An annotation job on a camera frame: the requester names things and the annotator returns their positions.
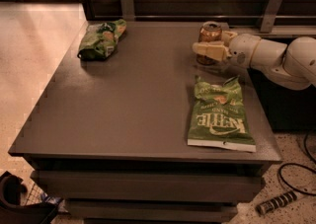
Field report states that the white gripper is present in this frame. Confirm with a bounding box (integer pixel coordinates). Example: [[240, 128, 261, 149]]
[[192, 31, 261, 68]]

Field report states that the orange soda can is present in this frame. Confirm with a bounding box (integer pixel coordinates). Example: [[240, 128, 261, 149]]
[[197, 21, 222, 66]]

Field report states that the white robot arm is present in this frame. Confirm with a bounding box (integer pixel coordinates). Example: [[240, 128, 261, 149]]
[[193, 32, 316, 91]]

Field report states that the green Kettle chip bag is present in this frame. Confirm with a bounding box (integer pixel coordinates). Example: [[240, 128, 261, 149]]
[[188, 76, 256, 152]]

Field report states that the crumpled green chip bag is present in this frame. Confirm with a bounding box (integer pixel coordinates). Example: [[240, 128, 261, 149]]
[[77, 19, 126, 61]]

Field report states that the grey drawer cabinet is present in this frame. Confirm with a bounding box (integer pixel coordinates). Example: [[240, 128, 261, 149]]
[[10, 22, 281, 224]]

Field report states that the black white striped tube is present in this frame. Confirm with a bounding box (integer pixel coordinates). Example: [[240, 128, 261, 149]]
[[255, 190, 297, 216]]

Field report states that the dark bin at corner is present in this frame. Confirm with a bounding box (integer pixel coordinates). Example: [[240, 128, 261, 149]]
[[0, 172, 57, 224]]

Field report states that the right metal wall bracket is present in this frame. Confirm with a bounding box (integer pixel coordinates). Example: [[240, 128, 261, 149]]
[[260, 0, 283, 34]]

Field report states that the metal wall bracket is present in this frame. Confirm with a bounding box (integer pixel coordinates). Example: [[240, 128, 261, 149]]
[[260, 0, 283, 34], [120, 0, 135, 21]]

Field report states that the left metal wall bracket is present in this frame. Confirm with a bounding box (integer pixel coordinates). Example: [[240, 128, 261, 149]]
[[120, 0, 135, 21]]

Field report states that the black cable on floor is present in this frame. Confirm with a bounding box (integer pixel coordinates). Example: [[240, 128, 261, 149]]
[[276, 129, 316, 197]]

